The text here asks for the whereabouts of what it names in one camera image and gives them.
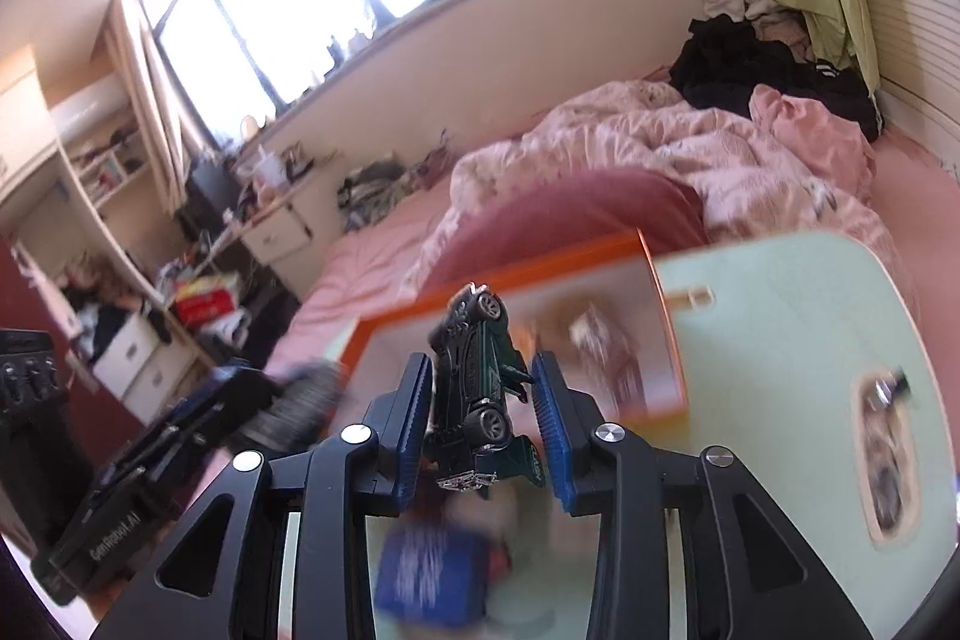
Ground white slatted panel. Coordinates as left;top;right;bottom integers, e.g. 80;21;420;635
817;0;960;161

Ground pile of foil wrappers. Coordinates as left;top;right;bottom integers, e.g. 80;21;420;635
862;370;916;528

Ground mint green desktop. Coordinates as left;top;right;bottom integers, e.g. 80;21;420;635
352;231;935;640

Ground pink floral quilt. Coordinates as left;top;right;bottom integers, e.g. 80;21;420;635
420;77;893;281

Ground grey folded clothes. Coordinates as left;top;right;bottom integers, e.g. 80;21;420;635
337;160;410;232

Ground beige curtain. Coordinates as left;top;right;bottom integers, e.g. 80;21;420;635
105;0;203;210

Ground red packet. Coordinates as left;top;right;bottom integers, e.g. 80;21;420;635
174;280;237;326

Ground plain pink garment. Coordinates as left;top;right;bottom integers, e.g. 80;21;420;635
750;83;877;199

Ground black monitor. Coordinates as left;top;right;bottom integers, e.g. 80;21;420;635
184;160;237;217

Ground black knobbed device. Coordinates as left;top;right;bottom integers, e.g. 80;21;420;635
0;329;76;536

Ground white shelf unit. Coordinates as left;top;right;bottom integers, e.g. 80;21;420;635
0;47;196;386

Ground white storage drawers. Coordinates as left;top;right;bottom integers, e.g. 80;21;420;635
94;314;196;420

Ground orange cardboard box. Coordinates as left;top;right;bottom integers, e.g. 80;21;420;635
341;227;689;423

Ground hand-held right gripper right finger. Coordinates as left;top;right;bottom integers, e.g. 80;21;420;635
531;351;875;640

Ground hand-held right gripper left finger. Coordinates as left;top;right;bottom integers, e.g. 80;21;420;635
90;351;436;640

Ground maroon pillow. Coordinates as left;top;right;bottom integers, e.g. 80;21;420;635
409;167;710;311

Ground blue zip case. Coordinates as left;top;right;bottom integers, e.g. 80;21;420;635
373;524;496;630

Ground white cup with straw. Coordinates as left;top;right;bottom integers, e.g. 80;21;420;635
251;149;290;191

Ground pile of black clothes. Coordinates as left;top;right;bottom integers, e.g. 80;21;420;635
667;14;882;142

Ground white desk with drawers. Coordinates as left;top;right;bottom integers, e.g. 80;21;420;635
161;175;346;341

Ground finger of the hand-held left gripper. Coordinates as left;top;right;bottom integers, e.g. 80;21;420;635
247;361;350;453

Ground dark green toy car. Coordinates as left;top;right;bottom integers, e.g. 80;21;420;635
421;281;552;495

